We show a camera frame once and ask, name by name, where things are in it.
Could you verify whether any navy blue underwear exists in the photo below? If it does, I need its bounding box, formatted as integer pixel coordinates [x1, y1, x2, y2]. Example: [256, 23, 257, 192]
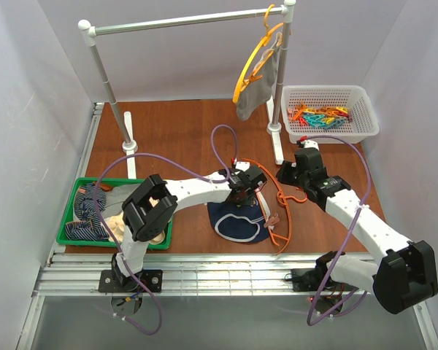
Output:
[207, 192, 270, 244]

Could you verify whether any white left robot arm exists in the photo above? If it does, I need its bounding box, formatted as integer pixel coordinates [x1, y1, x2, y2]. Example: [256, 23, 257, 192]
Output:
[111, 162, 267, 289]

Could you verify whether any white clothes rack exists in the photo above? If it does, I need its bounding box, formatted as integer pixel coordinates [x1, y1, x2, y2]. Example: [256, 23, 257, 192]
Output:
[77, 1, 296, 165]

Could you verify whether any yellow plastic hanger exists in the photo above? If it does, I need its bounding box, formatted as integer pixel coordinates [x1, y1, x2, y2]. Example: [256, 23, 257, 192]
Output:
[231, 4, 285, 105]

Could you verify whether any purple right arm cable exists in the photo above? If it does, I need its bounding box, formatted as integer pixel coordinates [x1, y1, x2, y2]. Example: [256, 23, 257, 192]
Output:
[301, 135, 372, 327]

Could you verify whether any striped blue underwear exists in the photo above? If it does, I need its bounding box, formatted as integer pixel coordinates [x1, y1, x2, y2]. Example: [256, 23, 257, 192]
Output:
[64, 183, 109, 241]

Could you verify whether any teal clothespin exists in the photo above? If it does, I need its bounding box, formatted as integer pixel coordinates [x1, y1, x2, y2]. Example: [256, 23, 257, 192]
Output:
[303, 114, 328, 128]

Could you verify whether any green plastic tray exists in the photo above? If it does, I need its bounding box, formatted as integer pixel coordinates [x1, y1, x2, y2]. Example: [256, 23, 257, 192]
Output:
[55, 176, 179, 250]

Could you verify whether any white plastic basket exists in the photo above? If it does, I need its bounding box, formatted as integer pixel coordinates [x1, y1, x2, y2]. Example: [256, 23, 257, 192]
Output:
[281, 85, 380, 144]

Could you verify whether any grey hanging underwear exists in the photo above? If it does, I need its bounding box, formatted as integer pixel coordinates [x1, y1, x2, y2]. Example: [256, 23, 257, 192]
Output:
[235, 32, 283, 121]

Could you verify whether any grey underwear in tray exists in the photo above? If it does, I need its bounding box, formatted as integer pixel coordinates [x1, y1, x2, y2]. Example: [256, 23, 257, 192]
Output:
[101, 183, 139, 219]

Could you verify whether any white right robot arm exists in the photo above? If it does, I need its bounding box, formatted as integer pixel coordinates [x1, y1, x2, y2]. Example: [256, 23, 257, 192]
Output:
[276, 136, 438, 314]

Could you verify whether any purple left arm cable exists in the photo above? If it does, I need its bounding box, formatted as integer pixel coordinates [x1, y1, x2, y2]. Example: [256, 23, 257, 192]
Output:
[93, 124, 240, 335]

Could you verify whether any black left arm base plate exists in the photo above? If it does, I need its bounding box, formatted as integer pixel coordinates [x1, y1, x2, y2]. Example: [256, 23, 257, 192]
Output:
[98, 269, 163, 293]

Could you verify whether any beige underwear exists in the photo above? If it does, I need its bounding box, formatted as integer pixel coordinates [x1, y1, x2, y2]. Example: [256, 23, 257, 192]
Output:
[104, 213, 166, 245]

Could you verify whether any orange plastic hanger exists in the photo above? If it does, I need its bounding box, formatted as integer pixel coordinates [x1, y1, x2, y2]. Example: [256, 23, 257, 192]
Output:
[243, 157, 308, 255]

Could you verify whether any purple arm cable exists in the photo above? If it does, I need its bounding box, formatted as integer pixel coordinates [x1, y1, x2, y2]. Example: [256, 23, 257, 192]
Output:
[301, 135, 372, 327]
[93, 124, 240, 335]

